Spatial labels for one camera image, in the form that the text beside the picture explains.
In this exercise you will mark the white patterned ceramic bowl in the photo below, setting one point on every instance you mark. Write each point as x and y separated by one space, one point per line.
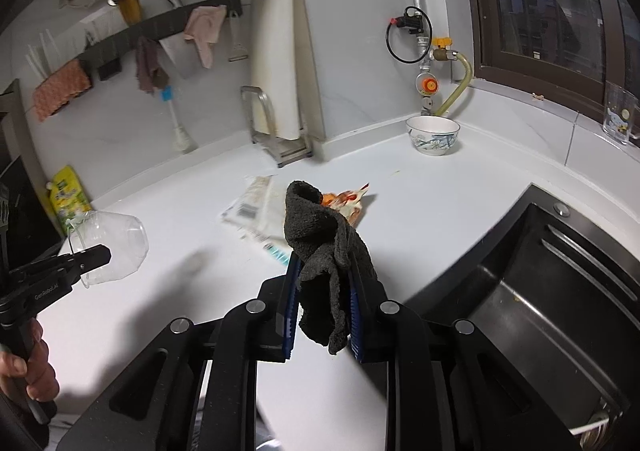
432 135

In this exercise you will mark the metal gas pipe with valve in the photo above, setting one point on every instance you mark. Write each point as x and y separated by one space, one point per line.
420 26

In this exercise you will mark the yellow green seasoning pouch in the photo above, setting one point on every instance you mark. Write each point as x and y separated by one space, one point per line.
68 198

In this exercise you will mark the clear glass mug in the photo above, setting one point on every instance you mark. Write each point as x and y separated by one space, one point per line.
620 106

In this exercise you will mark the hanging cleaver knife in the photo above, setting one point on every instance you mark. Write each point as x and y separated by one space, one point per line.
182 54

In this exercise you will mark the red cream snack bag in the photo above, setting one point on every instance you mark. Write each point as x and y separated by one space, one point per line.
347 203

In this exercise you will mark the dark window frame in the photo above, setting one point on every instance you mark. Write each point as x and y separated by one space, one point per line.
567 51

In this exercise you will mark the black kitchen sink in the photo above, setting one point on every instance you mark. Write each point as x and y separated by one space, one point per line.
559 298

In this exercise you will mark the person's left hand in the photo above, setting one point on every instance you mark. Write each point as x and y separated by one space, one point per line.
38 373

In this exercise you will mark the clear plastic cup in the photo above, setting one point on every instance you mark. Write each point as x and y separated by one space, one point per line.
123 235

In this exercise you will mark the white cutting board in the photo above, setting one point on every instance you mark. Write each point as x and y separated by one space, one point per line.
282 65

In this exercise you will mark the white food packaging bag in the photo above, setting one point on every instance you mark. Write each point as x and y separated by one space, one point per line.
260 210

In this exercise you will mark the white vegetable peeler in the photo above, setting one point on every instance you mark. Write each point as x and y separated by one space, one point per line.
238 51

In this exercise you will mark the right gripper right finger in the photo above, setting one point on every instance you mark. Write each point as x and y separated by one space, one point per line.
448 387

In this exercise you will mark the dark purple hanging cloth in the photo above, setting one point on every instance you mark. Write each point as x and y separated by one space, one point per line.
150 74

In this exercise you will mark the black wall hook rail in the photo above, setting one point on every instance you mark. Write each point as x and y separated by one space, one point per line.
163 25

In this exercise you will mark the flattened toothpaste box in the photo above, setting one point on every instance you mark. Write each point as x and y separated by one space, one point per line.
278 250

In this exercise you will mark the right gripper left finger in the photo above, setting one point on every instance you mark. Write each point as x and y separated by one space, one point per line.
195 384

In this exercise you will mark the metal cutting board rack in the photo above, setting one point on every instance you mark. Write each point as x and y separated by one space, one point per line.
283 151

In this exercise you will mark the blue white bottle brush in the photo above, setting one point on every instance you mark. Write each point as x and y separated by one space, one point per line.
183 142

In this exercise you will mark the dark grey cloth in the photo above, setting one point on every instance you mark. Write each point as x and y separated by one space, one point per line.
331 251

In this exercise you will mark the white chopsticks in sink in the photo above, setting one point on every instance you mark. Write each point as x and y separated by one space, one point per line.
593 426

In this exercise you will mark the orange mesh hanging cloth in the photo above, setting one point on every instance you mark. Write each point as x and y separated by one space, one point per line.
64 85

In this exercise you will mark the pink hanging cloth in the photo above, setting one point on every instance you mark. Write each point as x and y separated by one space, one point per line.
203 29

